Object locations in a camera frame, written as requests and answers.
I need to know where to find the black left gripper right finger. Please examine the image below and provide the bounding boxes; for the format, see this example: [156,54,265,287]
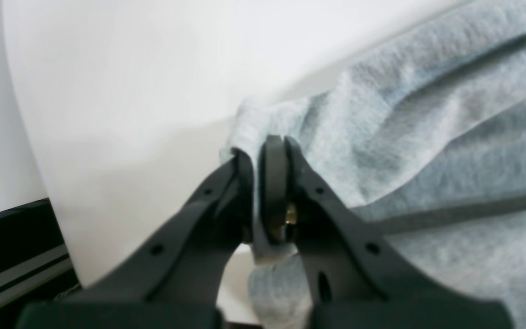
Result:
[259,135,514,329]

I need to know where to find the white aluminium rail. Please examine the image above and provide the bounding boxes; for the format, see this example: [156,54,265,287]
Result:
[0,199,81,329]

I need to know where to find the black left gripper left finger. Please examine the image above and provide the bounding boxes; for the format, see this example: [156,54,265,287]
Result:
[17,150,254,329]

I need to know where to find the grey T-shirt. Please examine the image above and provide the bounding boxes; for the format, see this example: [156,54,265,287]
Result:
[221,0,526,329]

